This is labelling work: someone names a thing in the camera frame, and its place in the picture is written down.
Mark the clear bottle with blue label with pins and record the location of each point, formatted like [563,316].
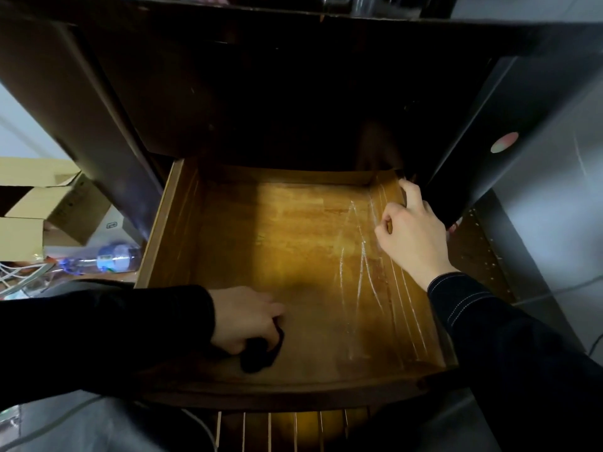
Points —
[110,258]

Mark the person's left forearm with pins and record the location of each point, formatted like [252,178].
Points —
[103,338]

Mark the person's right forearm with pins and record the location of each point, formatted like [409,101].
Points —
[513,362]

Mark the person's right hand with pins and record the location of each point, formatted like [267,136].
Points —
[417,242]

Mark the black cloth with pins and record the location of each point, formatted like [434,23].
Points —
[259,355]

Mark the wooden drawer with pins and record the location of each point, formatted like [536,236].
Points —
[301,258]

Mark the brown studded panel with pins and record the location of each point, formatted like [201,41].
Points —
[480,256]

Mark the person's right thumb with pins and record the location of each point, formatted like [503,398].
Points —
[385,220]

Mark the round pink green sticker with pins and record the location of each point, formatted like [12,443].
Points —
[504,142]

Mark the person's left hand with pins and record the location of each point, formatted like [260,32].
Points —
[240,315]

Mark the open cardboard box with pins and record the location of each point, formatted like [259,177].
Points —
[56,200]

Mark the slatted wooden panel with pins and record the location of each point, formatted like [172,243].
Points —
[292,430]

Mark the flat cardboard box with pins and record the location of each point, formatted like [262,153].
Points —
[21,239]

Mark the dark wooden cabinet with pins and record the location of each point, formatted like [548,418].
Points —
[292,84]

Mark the person's left fingers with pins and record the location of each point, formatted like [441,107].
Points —
[272,313]

